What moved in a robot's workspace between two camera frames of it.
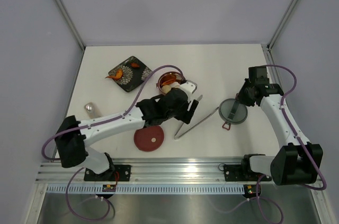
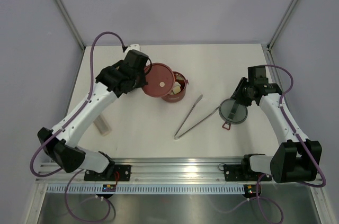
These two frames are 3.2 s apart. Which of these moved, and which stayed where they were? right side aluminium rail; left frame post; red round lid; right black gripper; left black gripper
Moved: red round lid; left black gripper
Stayed: right side aluminium rail; right black gripper; left frame post
